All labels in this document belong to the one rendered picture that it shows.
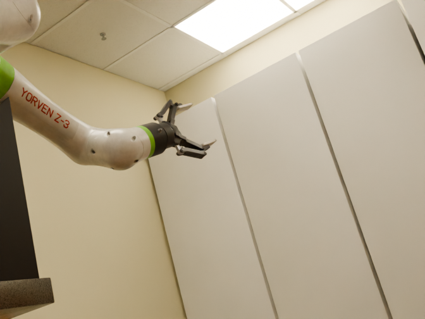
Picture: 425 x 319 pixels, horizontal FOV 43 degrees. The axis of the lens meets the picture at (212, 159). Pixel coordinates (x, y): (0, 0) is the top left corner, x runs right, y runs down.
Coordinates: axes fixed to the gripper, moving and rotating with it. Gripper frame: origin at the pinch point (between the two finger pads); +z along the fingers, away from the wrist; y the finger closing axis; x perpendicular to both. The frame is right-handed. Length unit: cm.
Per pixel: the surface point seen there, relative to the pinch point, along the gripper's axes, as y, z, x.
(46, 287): 26, -85, 22
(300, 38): -55, 212, -46
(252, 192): 17, 133, -93
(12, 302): 26, -92, 23
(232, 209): 19, 128, -110
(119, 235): -5, 78, -152
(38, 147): -64, 46, -134
